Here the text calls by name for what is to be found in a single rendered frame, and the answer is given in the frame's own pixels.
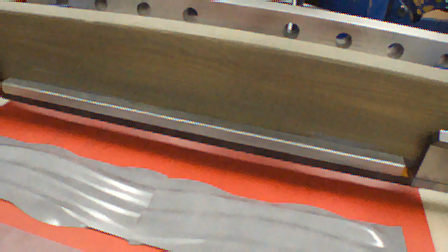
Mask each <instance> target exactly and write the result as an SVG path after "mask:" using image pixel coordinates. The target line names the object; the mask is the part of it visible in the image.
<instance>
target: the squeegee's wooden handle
mask: <svg viewBox="0 0 448 252"><path fill-rule="evenodd" d="M10 77H11V78H18V79H21V80H25V81H26V80H28V81H32V82H35V83H42V84H45V85H53V86H56V87H60V88H67V89H71V90H79V91H82V92H86V93H94V94H98V95H102V96H105V97H108V96H109V97H112V98H116V99H120V100H128V101H132V102H136V103H140V104H149V105H153V106H157V107H161V108H169V109H173V110H177V111H181V112H185V113H193V114H197V115H202V116H206V117H210V118H219V119H223V120H227V121H231V122H236V123H240V124H247V125H252V126H256V127H260V128H264V129H272V130H277V131H281V132H285V133H289V134H297V135H301V136H305V137H309V138H313V139H321V140H324V141H328V142H332V143H340V144H344V145H348V146H356V147H359V148H363V149H367V150H374V151H378V152H382V153H388V154H392V155H396V156H397V155H399V156H403V160H404V162H405V164H406V165H405V168H407V169H415V165H416V164H417V162H418V159H419V157H420V156H421V153H422V151H423V148H424V146H425V145H426V142H427V140H428V137H429V136H430V135H433V134H434V133H435V132H437V131H439V130H441V131H448V71H447V70H443V69H439V68H434V67H430V66H425V65H421V64H417V63H413V62H407V61H401V60H395V59H390V58H385V57H381V56H376V55H371V54H367V53H362V52H357V51H352V50H348V49H342V48H337V47H333V46H328V45H322V44H318V43H313V42H305V41H298V40H293V39H287V38H282V37H277V36H272V35H267V34H262V33H253V32H246V31H241V30H236V29H230V28H220V27H215V26H210V25H205V24H194V23H189V22H184V21H180V22H178V21H173V20H169V19H158V18H153V17H144V16H138V15H136V16H133V15H129V14H119V13H114V12H112V13H109V12H104V11H100V12H99V11H95V10H85V9H76V8H67V7H57V6H49V5H39V4H31V3H22V2H14V1H5V0H0V83H1V82H3V81H4V80H5V79H9V78H10Z"/></svg>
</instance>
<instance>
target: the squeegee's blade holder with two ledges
mask: <svg viewBox="0 0 448 252"><path fill-rule="evenodd" d="M1 86H2V91H3V92H4V93H9V94H13V95H16V96H22V97H26V98H32V99H36V100H39V101H46V102H50V103H53V104H60V105H63V106H67V107H74V108H78V109H81V110H84V111H92V112H95V113H99V114H103V115H110V116H114V117H118V118H121V119H129V120H133V121H136V122H140V123H144V124H152V125H156V126H160V127H163V128H167V129H176V130H179V131H183V132H187V133H192V134H195V135H203V136H207V137H211V138H215V139H219V140H227V141H231V142H236V143H239V144H243V145H247V146H248V145H251V146H255V147H259V148H263V149H267V150H275V151H279V152H282V153H286V154H294V155H298V156H302V157H306V158H313V159H317V160H321V161H324V162H332V163H335V164H339V165H347V166H350V167H354V168H356V167H358V168H361V169H364V170H372V171H375V172H378V173H386V174H389V175H396V176H402V172H403V170H404V169H405V165H406V164H405V162H404V160H403V156H399V155H397V156H396V155H392V154H388V153H382V152H378V151H374V150H367V149H363V148H359V147H356V146H348V145H344V144H340V143H332V142H328V141H324V140H321V139H313V138H309V137H305V136H301V135H297V134H289V133H285V132H281V131H277V130H272V129H264V128H260V127H256V126H252V125H247V124H240V123H236V122H231V121H227V120H223V119H219V118H210V117H206V116H202V115H197V114H193V113H185V112H181V111H177V110H173V109H169V108H161V107H157V106H153V105H149V104H140V103H136V102H132V101H128V100H120V99H116V98H112V97H109V96H108V97H105V96H102V95H98V94H94V93H86V92H82V91H79V90H71V89H67V88H60V87H56V86H53V85H45V84H42V83H35V82H32V81H28V80H26V81H25V80H21V79H18V78H11V77H10V78H9V79H5V80H4V81H3V82H1Z"/></svg>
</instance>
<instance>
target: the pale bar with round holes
mask: <svg viewBox="0 0 448 252"><path fill-rule="evenodd" d="M26 2H27V3H31V4H39V5H47V4H51V5H61V6H69V7H70V8H76V9H85V10H95V11H99V12H100V11H104V12H109V13H112V12H114V13H119V14H129V15H133V16H136V15H138V16H144V17H153V18H158V19H169V20H173V21H178V22H180V21H184V22H189V23H194V24H205V25H210V26H215V27H220V28H230V29H236V30H241V31H246V32H253V33H262V34H267V35H272V36H277V37H282V38H287V39H293V40H298V41H305V42H313V43H318V44H322V45H328V46H333V47H337V48H342V49H348V50H352V51H357V52H362V53H367V54H371V55H376V56H381V57H385V58H390V59H395V60H401V61H407V62H413V63H417V64H421V65H425V66H430V67H434V66H439V67H445V68H448V35H446V34H441V33H437V32H432V31H427V30H422V29H417V28H412V27H407V26H402V25H397V24H392V23H387V22H382V21H376V20H371V19H366V18H361V17H355V16H349V15H344V14H338V13H333V12H328V11H322V10H317V9H311V8H305V7H300V6H294V5H289V4H283V3H277V2H272V1H266V0H26ZM195 9H196V12H197V14H198V15H197V14H196V13H195V11H194V10H195ZM289 23H293V24H296V25H297V26H298V27H299V29H297V30H289V28H287V27H286V24H289ZM342 32H345V33H348V36H346V37H345V38H344V39H337V38H336V36H337V35H339V34H340V33H342ZM393 43H395V45H393V47H391V48H389V46H390V45H391V44H393Z"/></svg>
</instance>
